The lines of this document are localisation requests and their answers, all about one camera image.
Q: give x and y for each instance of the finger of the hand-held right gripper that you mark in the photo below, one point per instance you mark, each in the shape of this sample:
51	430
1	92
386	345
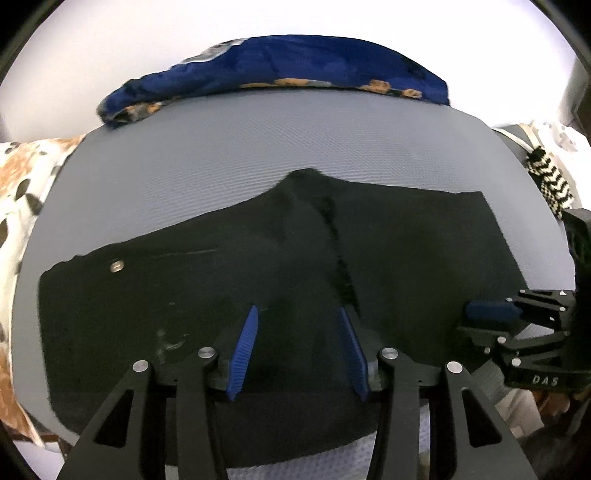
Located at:
485	336
489	311

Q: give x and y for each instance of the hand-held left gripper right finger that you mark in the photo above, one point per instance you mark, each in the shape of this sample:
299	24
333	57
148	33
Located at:
354	350

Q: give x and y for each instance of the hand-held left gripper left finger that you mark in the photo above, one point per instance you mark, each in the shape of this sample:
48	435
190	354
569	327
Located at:
241	350

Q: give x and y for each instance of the black pants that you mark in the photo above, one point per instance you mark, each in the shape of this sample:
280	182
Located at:
277	258

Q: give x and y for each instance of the black and white striped knit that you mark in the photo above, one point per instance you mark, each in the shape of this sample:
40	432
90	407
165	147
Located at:
551	180

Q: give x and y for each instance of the grey cushion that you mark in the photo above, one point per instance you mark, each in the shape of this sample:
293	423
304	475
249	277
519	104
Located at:
518	130

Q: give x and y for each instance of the white dotted cloth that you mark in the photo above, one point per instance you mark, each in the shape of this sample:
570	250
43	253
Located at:
568	138

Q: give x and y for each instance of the grey mesh mat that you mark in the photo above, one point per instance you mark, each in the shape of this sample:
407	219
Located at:
277	138

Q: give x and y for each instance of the white floral quilt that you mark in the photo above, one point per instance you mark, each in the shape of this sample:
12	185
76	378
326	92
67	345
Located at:
23	184

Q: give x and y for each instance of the blue printed blanket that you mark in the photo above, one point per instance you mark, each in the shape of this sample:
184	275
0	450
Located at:
286	60

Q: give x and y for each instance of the dark wall panel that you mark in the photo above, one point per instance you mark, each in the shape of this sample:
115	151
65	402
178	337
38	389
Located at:
572	92

